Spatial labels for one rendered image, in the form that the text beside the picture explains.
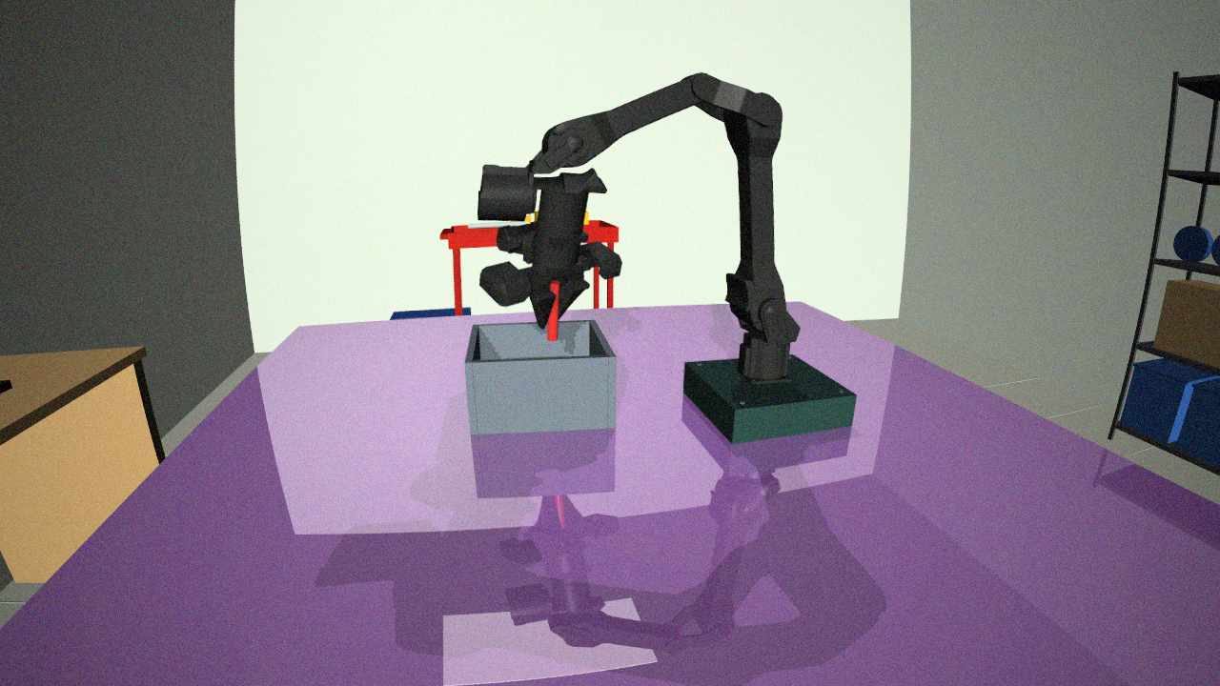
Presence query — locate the red peg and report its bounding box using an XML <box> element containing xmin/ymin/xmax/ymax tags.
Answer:
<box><xmin>547</xmin><ymin>281</ymin><xmax>559</xmax><ymax>341</ymax></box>

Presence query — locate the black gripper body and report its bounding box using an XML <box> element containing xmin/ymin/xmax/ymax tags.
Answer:
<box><xmin>479</xmin><ymin>218</ymin><xmax>622</xmax><ymax>308</ymax></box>

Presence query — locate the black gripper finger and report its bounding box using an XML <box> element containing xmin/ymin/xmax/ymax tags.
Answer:
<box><xmin>529</xmin><ymin>291</ymin><xmax>556</xmax><ymax>330</ymax></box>
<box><xmin>551</xmin><ymin>278</ymin><xmax>590</xmax><ymax>319</ymax></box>

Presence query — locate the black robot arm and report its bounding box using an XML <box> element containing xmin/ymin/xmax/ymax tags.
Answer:
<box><xmin>478</xmin><ymin>72</ymin><xmax>800</xmax><ymax>385</ymax></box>

